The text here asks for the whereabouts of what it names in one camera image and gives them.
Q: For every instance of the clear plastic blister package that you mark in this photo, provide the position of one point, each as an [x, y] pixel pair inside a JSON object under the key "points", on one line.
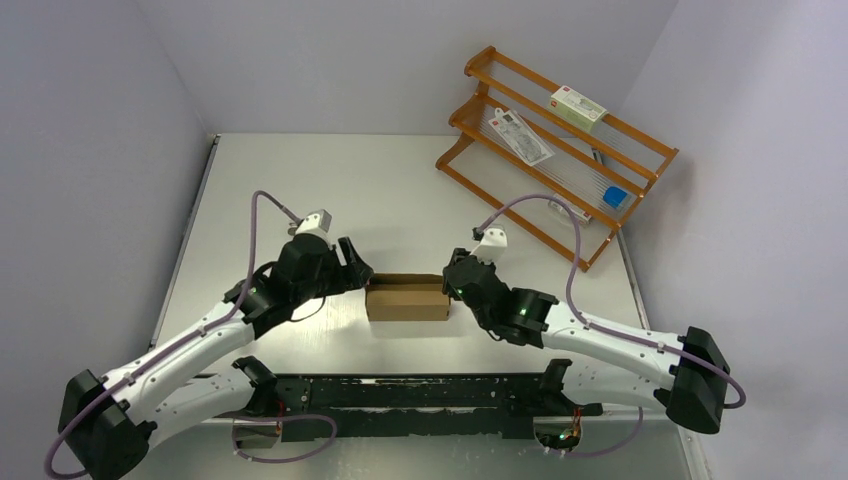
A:
{"points": [[520, 138]]}

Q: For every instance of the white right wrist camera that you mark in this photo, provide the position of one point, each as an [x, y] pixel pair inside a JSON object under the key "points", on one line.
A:
{"points": [[492, 243]]}

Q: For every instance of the blue small block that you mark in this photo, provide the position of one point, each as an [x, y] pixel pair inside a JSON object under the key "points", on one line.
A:
{"points": [[616, 198]]}

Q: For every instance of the brown cardboard box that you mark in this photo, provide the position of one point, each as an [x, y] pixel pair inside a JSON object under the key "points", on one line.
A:
{"points": [[406, 297]]}

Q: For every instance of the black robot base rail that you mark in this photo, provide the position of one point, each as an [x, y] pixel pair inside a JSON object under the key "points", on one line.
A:
{"points": [[305, 407]]}

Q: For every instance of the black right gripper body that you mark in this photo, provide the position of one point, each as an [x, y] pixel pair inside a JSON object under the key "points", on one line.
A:
{"points": [[462, 253]]}

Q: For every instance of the orange wooden rack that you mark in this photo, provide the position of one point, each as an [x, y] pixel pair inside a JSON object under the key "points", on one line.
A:
{"points": [[615, 153]]}

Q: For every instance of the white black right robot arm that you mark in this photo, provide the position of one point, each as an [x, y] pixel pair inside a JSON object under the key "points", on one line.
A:
{"points": [[684, 376]]}

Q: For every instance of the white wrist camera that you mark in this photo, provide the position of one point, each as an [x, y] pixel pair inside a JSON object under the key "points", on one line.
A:
{"points": [[492, 243], [317, 224]]}

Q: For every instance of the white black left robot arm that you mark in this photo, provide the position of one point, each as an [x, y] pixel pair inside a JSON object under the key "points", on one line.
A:
{"points": [[110, 422]]}

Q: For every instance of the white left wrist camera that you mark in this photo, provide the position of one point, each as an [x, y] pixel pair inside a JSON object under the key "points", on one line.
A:
{"points": [[317, 224]]}

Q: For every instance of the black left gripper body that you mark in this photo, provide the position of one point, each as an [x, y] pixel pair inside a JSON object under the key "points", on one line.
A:
{"points": [[333, 277]]}

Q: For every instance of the white green small box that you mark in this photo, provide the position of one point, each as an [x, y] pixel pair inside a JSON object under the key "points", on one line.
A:
{"points": [[575, 108]]}

